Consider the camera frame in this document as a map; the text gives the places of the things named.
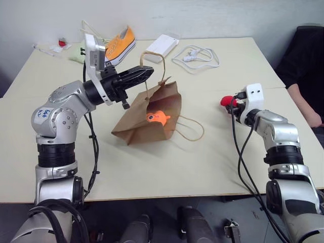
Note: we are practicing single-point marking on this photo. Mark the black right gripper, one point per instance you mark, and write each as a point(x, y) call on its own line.
point(238, 110)

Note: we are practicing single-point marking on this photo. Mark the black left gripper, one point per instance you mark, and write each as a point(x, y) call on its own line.
point(112, 86)

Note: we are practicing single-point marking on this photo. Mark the red plush toy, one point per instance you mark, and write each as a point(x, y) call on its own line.
point(224, 101)

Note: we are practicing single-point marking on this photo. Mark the brown paper bag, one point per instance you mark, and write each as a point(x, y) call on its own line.
point(152, 101)

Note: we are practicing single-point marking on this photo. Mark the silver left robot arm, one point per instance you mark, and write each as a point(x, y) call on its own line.
point(58, 108)

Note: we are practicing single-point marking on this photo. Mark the person's bare forearm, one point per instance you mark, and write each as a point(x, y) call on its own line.
point(305, 106)

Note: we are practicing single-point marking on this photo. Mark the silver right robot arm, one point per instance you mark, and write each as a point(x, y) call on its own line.
point(281, 141)

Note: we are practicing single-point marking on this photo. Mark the orange plush toy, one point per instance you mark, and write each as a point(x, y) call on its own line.
point(155, 117)

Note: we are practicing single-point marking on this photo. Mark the orange canvas sneaker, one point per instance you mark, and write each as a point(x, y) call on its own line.
point(120, 45)

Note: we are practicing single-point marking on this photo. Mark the white rectangular box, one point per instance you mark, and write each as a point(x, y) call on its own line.
point(162, 46)

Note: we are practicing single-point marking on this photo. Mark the light green cloth pouch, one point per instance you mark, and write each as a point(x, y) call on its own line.
point(77, 54)

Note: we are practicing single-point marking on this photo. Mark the small red white object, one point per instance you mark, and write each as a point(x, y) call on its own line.
point(62, 42)

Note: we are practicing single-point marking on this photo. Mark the white paper packets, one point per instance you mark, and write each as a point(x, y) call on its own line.
point(57, 48)

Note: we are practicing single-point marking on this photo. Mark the person's black clothing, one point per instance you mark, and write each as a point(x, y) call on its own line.
point(301, 55)

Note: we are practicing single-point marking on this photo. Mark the white pen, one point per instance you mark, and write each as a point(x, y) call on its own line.
point(45, 51)

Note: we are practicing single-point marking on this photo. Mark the dark rounded shape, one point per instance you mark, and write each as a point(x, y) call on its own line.
point(136, 229)
point(195, 225)

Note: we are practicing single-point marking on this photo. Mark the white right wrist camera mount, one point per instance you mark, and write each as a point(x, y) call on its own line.
point(253, 97)

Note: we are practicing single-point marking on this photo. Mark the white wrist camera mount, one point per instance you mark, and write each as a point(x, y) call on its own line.
point(253, 97)
point(94, 54)

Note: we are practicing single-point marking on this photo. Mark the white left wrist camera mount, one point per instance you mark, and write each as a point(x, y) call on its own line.
point(94, 54)

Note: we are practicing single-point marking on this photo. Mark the small metal bracket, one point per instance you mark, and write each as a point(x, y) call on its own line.
point(231, 231)

